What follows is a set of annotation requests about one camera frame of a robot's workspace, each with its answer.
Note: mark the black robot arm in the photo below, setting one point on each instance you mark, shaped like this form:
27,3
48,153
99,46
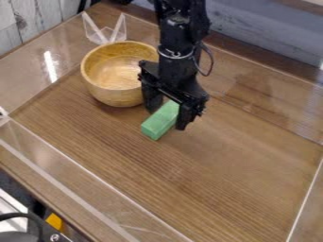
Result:
184,25

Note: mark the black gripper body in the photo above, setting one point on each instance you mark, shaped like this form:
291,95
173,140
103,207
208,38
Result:
172,75

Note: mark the green rectangular block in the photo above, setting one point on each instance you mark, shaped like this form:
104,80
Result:
160,121

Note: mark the clear acrylic corner bracket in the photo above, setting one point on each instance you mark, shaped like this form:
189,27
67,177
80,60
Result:
105,34

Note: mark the yellow label tag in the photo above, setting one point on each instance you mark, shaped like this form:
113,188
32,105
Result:
55,222

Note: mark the brown wooden bowl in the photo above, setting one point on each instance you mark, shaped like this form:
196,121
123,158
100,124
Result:
109,69

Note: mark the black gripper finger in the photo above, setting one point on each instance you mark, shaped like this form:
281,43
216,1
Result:
188,112
152,98

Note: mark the clear acrylic front wall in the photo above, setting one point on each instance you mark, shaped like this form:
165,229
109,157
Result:
97,210

